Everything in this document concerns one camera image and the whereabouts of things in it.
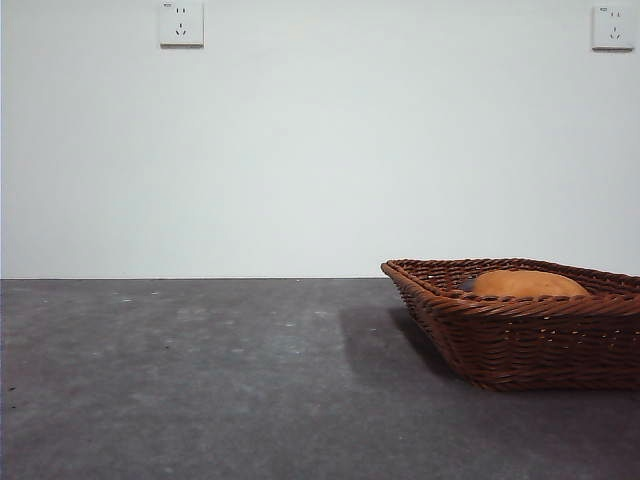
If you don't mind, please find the brown potato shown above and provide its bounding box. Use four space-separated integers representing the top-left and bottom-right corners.
469 269 591 298

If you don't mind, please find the brown wicker basket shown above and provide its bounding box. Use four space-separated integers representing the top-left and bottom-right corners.
380 257 640 393

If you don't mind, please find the white wall socket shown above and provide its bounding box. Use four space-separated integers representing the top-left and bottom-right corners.
159 0 205 49
591 5 629 51

